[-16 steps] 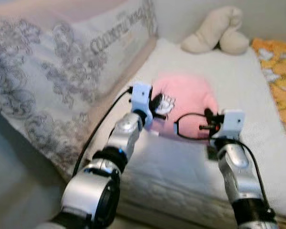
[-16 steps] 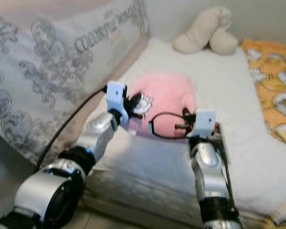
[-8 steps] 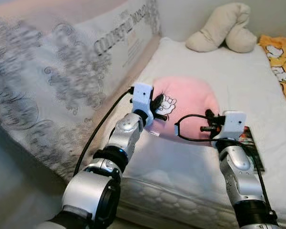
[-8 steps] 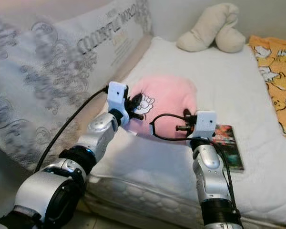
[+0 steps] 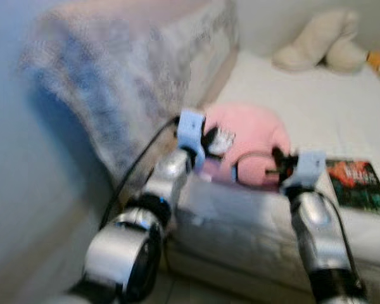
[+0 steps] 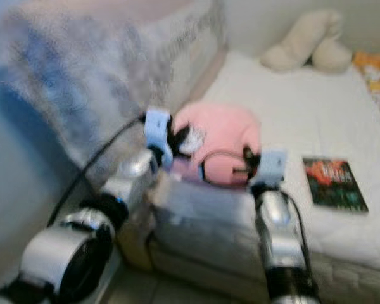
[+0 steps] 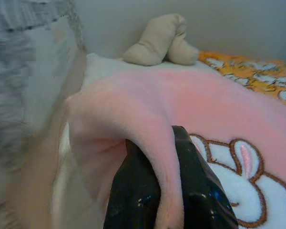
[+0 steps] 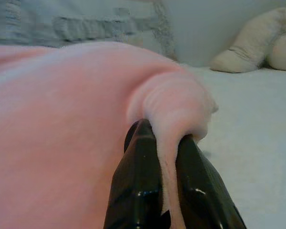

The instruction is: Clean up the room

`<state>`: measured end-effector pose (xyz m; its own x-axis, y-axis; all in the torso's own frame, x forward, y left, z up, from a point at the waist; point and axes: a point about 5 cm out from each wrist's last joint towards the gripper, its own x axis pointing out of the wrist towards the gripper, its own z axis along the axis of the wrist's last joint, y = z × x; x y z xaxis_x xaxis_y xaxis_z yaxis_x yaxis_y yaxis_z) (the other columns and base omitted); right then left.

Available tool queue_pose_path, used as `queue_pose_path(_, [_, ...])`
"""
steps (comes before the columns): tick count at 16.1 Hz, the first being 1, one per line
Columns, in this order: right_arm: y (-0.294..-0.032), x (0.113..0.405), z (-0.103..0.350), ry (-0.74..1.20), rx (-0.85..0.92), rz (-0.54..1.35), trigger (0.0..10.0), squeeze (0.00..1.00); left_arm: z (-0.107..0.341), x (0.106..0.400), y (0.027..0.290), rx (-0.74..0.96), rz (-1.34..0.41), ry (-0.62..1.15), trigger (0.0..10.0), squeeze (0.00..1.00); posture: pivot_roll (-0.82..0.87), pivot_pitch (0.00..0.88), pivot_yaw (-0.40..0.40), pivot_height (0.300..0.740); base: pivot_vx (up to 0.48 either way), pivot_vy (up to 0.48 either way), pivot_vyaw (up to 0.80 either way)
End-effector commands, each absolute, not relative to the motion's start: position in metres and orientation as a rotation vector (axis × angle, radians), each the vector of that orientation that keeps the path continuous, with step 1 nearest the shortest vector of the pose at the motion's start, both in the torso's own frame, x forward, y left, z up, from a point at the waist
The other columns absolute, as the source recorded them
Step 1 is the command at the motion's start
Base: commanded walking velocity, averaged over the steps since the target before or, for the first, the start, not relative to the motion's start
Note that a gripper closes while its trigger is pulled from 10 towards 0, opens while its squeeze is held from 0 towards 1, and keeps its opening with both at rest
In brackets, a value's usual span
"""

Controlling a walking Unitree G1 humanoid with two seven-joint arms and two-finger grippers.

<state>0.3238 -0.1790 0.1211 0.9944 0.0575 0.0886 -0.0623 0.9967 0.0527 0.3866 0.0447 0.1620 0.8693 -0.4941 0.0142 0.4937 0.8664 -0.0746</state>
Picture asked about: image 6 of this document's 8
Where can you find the beige plush toy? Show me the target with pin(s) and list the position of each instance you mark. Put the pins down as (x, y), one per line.
(297, 44)

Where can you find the pink fluffy pillow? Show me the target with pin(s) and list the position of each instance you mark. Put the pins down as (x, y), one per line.
(221, 133)

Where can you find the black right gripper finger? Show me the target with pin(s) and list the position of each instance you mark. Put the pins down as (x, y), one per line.
(246, 155)

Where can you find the white quilted mattress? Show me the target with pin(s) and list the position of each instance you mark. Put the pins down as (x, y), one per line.
(297, 107)

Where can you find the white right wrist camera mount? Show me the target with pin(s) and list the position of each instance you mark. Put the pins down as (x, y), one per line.
(272, 168)

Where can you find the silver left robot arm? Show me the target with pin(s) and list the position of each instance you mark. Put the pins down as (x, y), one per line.
(63, 259)

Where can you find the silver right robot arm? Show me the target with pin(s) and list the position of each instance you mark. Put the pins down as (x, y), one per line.
(278, 240)

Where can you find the dark red green book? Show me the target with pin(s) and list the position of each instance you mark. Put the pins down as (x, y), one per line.
(335, 183)

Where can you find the grey patterned headboard cover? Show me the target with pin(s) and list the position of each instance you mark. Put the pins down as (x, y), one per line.
(107, 63)

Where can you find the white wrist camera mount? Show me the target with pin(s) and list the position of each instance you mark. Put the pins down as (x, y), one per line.
(157, 130)
(272, 168)

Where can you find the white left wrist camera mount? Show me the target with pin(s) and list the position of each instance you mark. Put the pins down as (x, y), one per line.
(157, 130)

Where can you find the orange yellow cartoon blanket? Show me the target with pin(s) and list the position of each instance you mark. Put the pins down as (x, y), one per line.
(377, 76)

